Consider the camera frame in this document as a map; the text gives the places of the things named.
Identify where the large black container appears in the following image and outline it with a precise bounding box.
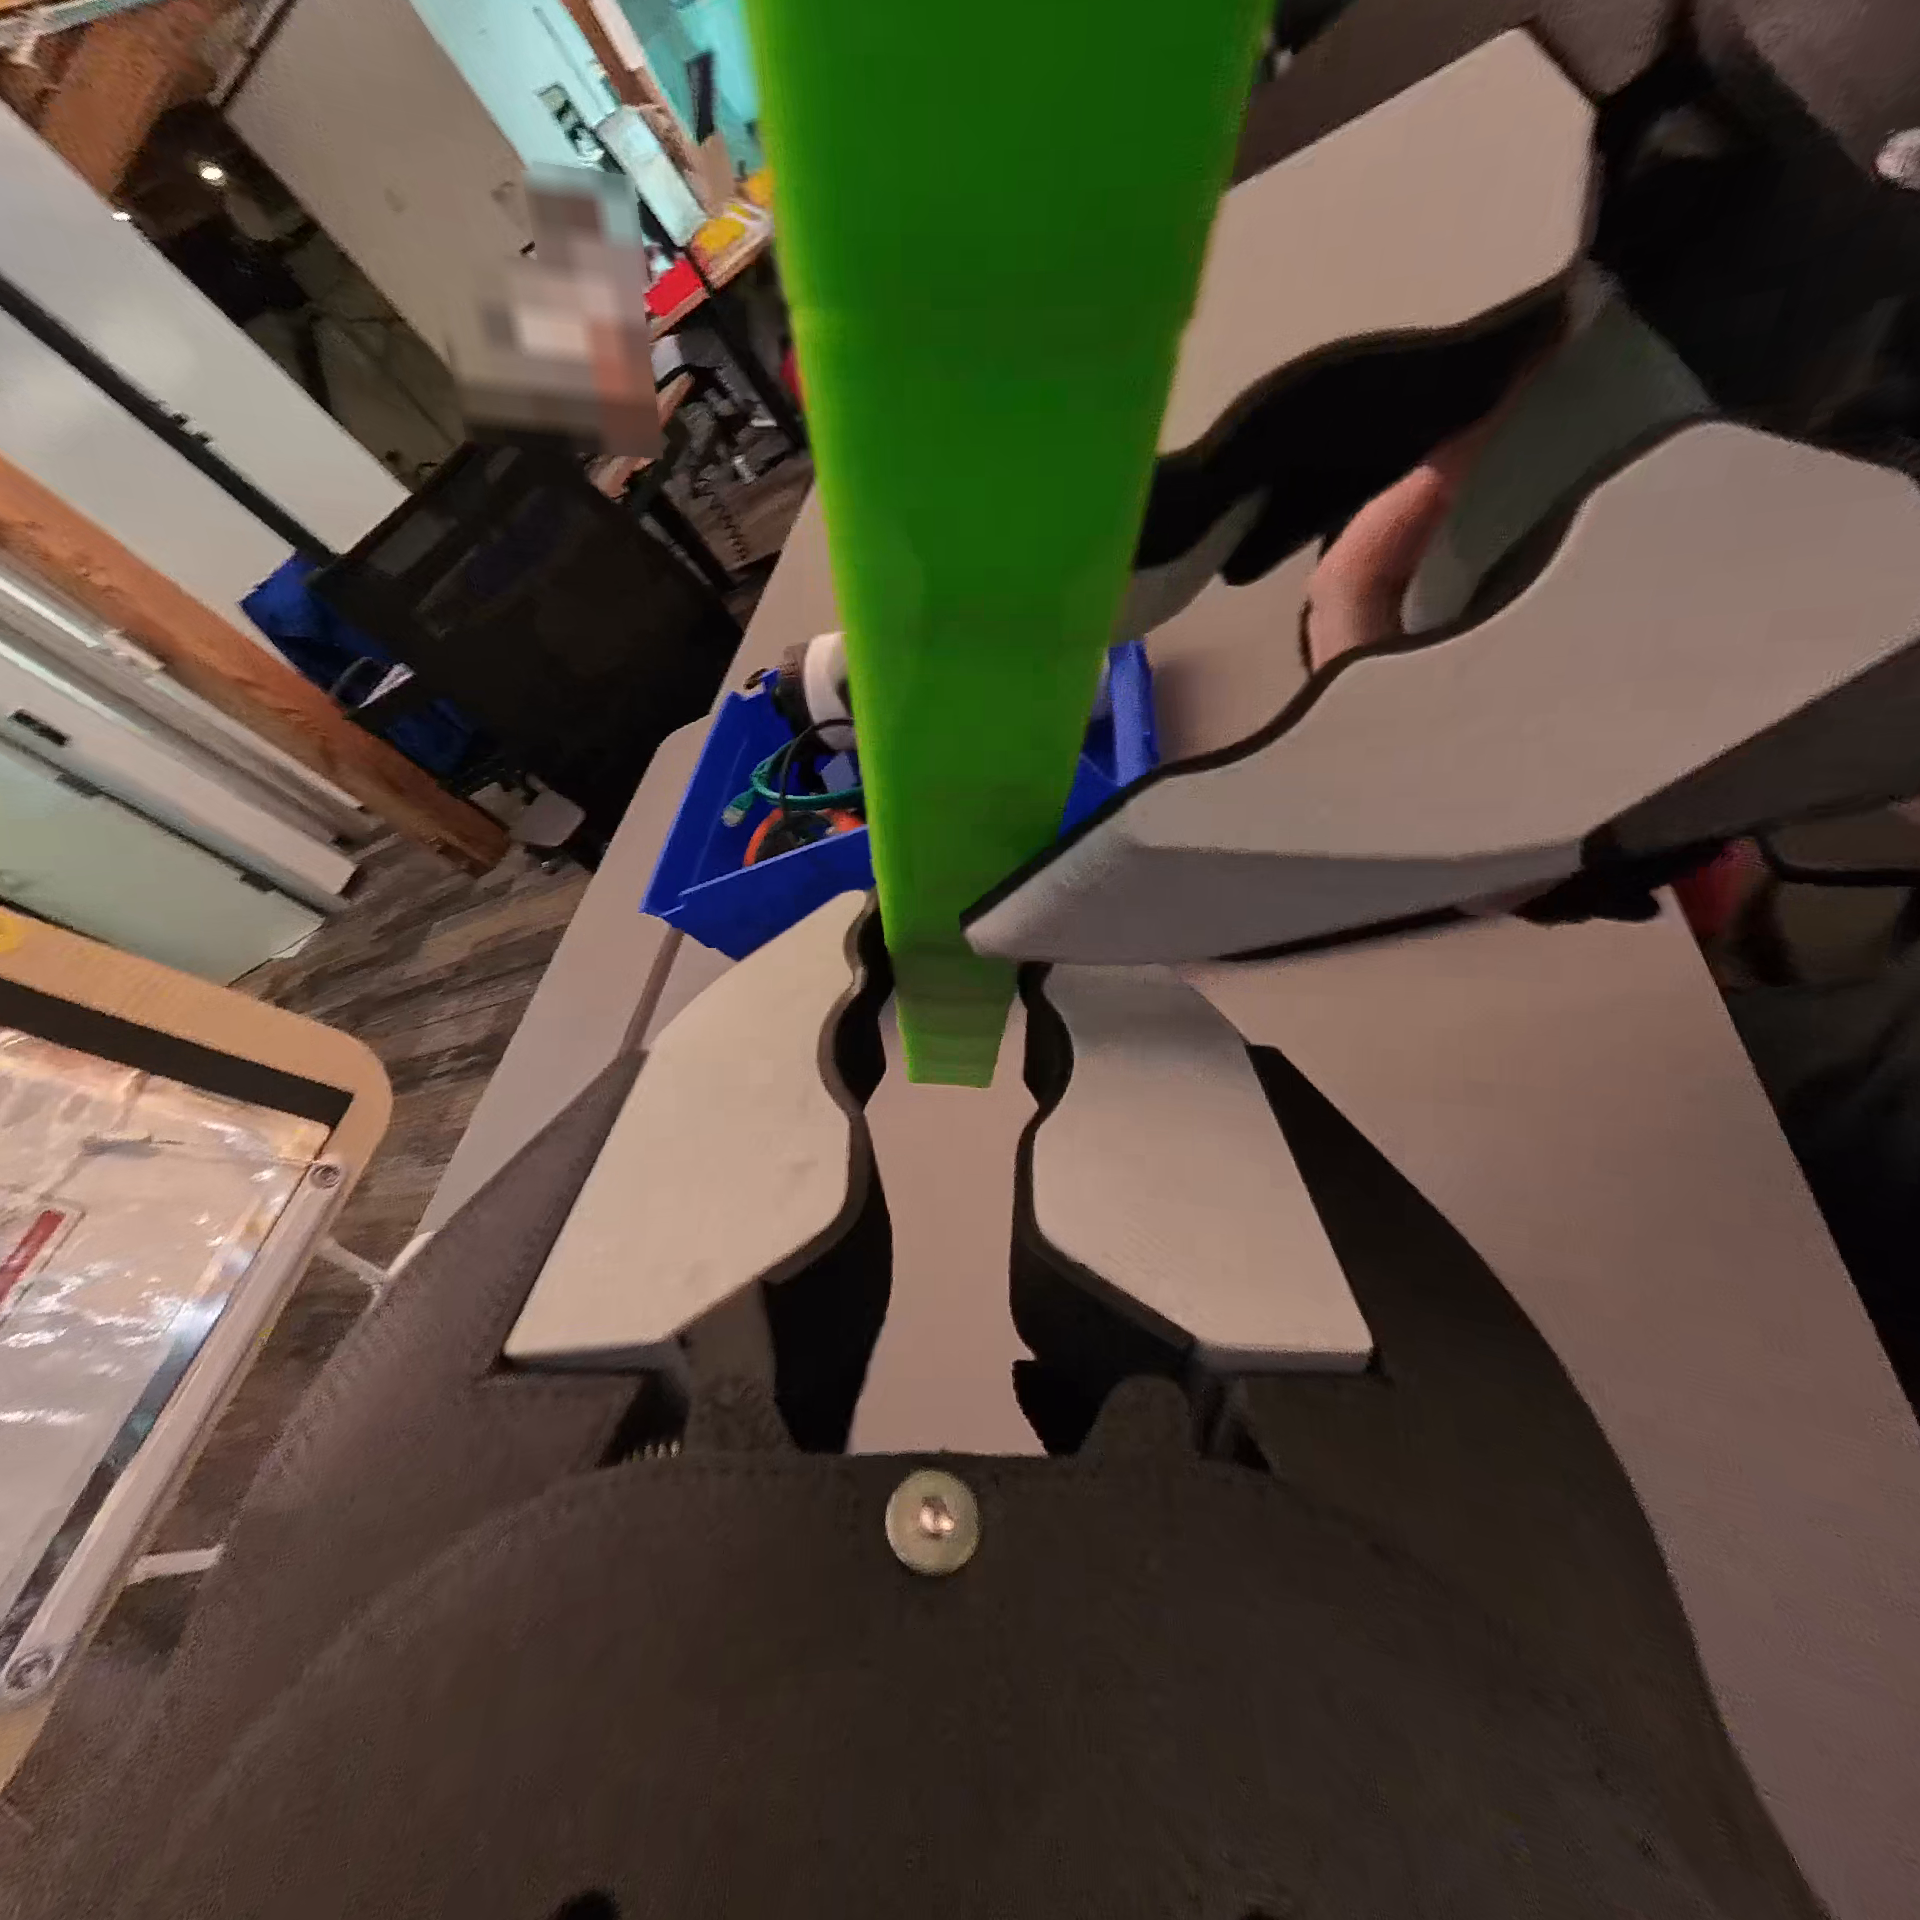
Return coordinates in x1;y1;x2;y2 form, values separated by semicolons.
306;434;752;850

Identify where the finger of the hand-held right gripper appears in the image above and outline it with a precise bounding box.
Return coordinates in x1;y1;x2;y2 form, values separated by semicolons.
1145;25;1600;468
959;419;1920;966

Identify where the plastic-wrapped framed panel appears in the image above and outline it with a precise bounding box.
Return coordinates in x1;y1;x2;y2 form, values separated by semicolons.
0;905;395;1771

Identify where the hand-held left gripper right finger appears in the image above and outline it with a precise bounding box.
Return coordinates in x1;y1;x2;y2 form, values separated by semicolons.
1008;960;1378;1411

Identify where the wooden post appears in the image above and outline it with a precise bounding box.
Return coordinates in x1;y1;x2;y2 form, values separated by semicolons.
0;450;512;876

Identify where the blue plastic bin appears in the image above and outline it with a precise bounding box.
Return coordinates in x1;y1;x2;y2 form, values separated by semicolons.
639;636;1167;966

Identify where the orange ring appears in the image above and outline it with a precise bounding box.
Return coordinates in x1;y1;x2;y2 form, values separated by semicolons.
746;810;870;870

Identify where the teal network cable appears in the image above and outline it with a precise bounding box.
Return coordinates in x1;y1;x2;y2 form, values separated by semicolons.
724;746;870;845

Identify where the black cable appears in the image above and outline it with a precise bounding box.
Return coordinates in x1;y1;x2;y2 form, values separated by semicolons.
756;715;859;864

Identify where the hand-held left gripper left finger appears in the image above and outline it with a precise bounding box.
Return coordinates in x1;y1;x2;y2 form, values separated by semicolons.
504;891;897;1404

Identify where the green segmented bar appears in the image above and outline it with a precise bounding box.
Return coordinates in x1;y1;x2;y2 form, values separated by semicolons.
741;0;1280;1089

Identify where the person's right hand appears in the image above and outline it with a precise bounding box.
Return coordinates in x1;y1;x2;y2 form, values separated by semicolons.
1301;434;1494;677

